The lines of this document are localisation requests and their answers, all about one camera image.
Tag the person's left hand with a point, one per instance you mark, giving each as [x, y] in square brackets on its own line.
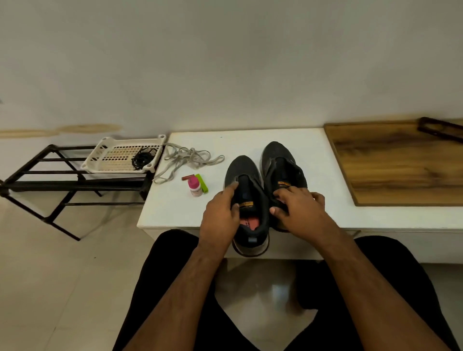
[218, 224]

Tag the person's right hand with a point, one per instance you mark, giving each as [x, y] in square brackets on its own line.
[304, 213]

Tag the dark sneaker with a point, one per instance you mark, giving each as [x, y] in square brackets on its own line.
[242, 168]
[281, 160]

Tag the grey shoelaces bundle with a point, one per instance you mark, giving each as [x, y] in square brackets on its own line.
[184, 155]

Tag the person's left forearm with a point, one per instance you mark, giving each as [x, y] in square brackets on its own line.
[177, 304]

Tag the person's right forearm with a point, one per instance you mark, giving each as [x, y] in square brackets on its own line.
[376, 300]

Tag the pink capped white bottle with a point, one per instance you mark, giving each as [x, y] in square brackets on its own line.
[194, 188]

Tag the green marker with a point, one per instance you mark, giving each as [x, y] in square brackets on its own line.
[202, 183]

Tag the small red stick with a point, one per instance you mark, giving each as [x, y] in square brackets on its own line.
[187, 177]

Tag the wooden board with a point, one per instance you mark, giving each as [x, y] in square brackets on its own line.
[405, 163]

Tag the white perforated plastic tray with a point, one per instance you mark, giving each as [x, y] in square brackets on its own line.
[108, 155]

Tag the black metal rack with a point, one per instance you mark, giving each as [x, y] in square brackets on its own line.
[65, 182]

